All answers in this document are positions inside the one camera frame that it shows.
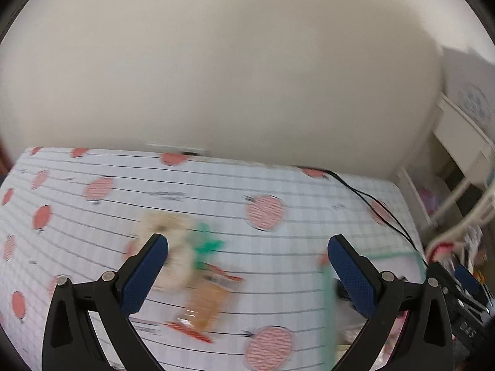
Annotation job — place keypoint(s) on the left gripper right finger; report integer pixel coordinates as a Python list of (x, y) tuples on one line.
[(357, 274)]

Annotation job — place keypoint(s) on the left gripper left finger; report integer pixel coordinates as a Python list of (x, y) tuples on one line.
[(139, 272)]

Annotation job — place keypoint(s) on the biscuit packet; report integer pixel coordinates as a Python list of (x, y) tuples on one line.
[(211, 293)]

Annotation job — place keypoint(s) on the green rimmed white tray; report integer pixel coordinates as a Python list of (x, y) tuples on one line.
[(339, 315)]

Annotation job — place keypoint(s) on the crocheted red pink mat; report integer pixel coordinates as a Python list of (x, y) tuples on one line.
[(444, 251)]

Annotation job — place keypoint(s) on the pomegranate grid tablecloth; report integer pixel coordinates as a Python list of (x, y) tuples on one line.
[(73, 212)]

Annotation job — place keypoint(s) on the white headboard shelf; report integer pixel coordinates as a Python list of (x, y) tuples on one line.
[(447, 177)]

